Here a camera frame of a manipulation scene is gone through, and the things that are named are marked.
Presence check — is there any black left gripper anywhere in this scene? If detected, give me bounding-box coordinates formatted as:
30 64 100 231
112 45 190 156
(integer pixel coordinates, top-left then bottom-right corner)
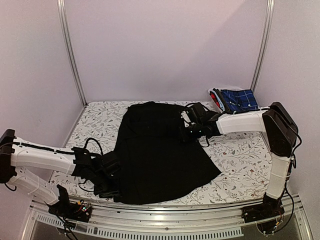
90 171 123 199

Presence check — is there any black long sleeve shirt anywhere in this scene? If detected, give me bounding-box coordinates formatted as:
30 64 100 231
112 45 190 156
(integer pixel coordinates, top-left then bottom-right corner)
113 101 221 205

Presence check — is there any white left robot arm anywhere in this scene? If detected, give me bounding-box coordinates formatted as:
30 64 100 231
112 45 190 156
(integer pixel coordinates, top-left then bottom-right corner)
0 129 120 217

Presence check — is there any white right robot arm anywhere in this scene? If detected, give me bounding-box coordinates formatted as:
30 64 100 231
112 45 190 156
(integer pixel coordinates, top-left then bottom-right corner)
179 102 302 218

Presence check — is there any white plastic laundry basket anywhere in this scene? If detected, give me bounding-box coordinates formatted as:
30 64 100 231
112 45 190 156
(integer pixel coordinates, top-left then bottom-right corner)
208 88 226 113

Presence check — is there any red black plaid shirt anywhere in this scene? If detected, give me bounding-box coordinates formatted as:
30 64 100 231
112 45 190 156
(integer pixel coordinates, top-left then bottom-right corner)
209 91 220 107

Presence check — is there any dark grey folded shirt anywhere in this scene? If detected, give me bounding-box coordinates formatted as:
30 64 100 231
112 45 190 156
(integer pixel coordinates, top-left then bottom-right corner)
216 89 231 114

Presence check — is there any light blue folded shirt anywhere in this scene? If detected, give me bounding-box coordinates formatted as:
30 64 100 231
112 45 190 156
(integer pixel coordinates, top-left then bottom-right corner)
212 90 225 111

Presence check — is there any blue plaid shirt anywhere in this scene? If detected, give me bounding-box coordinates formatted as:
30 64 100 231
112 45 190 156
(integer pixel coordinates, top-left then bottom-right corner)
220 89 259 113

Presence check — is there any floral white tablecloth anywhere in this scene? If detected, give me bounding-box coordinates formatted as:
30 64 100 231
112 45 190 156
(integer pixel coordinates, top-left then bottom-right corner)
66 101 272 206

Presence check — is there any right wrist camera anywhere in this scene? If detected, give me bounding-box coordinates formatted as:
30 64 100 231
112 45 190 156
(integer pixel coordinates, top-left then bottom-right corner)
180 102 215 127

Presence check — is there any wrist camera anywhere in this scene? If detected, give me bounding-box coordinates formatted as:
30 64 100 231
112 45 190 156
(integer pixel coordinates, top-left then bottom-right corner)
100 151 121 179
180 102 215 127

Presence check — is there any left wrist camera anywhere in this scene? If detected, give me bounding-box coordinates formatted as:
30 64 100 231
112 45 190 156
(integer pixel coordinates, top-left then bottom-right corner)
100 151 121 179

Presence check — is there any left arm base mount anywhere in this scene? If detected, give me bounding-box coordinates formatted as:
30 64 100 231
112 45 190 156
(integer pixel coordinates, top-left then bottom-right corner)
48 184 92 223

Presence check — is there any aluminium front rail frame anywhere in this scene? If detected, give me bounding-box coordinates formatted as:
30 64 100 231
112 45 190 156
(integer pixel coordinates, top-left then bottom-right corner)
21 194 314 240

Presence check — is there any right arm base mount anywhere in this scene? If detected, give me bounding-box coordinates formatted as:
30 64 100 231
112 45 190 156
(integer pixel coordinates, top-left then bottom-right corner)
241 194 285 235

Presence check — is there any right aluminium corner post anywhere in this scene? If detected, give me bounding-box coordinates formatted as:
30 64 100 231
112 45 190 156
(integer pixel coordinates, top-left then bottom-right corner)
250 0 275 93

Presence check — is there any aluminium corner post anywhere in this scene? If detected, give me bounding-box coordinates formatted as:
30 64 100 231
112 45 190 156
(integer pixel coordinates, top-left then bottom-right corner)
56 0 88 107
250 0 275 93

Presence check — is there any left aluminium corner post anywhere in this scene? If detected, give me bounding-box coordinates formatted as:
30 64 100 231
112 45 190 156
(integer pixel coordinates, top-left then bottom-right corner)
56 0 88 107

